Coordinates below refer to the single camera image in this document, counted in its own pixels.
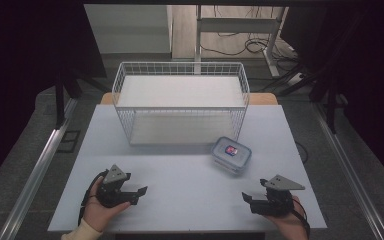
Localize white metal desk frame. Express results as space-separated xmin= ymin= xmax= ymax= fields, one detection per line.
xmin=194 ymin=4 xmax=290 ymax=78

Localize black floor plate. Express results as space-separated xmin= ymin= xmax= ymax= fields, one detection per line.
xmin=56 ymin=129 xmax=81 ymax=154

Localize white wire basket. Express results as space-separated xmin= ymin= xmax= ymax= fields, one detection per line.
xmin=111 ymin=61 xmax=251 ymax=146

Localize wooden table edge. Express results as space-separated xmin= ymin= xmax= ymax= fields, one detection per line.
xmin=99 ymin=92 xmax=279 ymax=106

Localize clear lidded food container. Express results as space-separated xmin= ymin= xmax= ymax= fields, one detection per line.
xmin=211 ymin=136 xmax=253 ymax=175

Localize white power strip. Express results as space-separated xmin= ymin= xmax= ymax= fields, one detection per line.
xmin=285 ymin=71 xmax=305 ymax=86

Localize black curtain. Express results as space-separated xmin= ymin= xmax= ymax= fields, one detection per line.
xmin=281 ymin=4 xmax=384 ymax=184
xmin=0 ymin=0 xmax=108 ymax=194

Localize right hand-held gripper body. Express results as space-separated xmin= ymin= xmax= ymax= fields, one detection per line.
xmin=260 ymin=174 xmax=306 ymax=218

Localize aluminium rail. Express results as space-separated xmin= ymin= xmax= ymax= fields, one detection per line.
xmin=0 ymin=98 xmax=80 ymax=240
xmin=312 ymin=99 xmax=384 ymax=240

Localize black floor cables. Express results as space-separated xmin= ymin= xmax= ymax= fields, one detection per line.
xmin=199 ymin=5 xmax=299 ymax=64

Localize white cabinet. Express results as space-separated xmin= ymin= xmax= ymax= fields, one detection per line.
xmin=83 ymin=3 xmax=174 ymax=55

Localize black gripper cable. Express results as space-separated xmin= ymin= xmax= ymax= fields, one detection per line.
xmin=291 ymin=198 xmax=311 ymax=238
xmin=77 ymin=169 xmax=110 ymax=226

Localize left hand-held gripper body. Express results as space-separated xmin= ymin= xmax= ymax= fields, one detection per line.
xmin=96 ymin=164 xmax=132 ymax=208

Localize person's right hand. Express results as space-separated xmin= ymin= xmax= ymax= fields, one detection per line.
xmin=263 ymin=196 xmax=309 ymax=240

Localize black stand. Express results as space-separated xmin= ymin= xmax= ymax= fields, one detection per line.
xmin=53 ymin=66 xmax=112 ymax=131
xmin=259 ymin=64 xmax=349 ymax=135

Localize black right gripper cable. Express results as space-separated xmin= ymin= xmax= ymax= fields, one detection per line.
xmin=291 ymin=198 xmax=311 ymax=238

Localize person's left hand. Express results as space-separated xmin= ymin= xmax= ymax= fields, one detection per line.
xmin=83 ymin=179 xmax=131 ymax=233

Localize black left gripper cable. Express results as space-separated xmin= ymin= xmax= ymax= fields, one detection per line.
xmin=77 ymin=169 xmax=110 ymax=226

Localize thin black floor cable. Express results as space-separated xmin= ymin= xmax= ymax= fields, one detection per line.
xmin=294 ymin=141 xmax=310 ymax=165

